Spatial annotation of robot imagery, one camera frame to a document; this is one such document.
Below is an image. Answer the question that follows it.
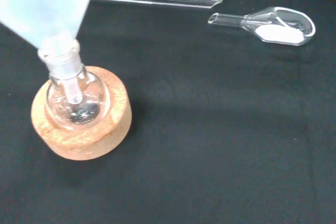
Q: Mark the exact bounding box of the translucent plastic funnel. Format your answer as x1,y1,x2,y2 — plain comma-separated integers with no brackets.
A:
0,0,102,104

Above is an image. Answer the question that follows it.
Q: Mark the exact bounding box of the clear round-bottom flask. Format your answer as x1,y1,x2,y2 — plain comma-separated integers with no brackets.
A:
36,39,111,131

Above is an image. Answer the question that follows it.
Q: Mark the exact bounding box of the black bench cloth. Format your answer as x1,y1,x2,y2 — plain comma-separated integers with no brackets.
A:
0,0,336,224

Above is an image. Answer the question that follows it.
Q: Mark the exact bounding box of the cork ring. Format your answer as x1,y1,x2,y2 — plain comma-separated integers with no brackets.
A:
30,66,133,161

